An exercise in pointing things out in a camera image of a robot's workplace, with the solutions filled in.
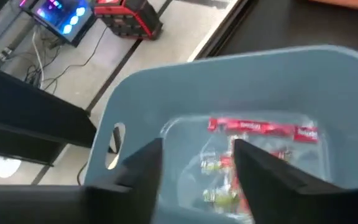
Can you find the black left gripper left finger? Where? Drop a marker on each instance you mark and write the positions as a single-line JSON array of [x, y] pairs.
[[57, 205]]

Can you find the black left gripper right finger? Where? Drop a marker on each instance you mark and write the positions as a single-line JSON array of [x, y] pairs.
[[306, 208]]

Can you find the red licorice packet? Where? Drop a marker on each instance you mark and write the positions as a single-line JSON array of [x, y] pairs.
[[253, 127]]

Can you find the blue-grey plastic bin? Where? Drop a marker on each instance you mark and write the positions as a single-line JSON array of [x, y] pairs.
[[228, 87]]

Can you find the computer case with blue lights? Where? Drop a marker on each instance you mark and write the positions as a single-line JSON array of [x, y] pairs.
[[64, 18]]

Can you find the red and black toolbox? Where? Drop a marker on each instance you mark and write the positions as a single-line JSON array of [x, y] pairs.
[[129, 18]]

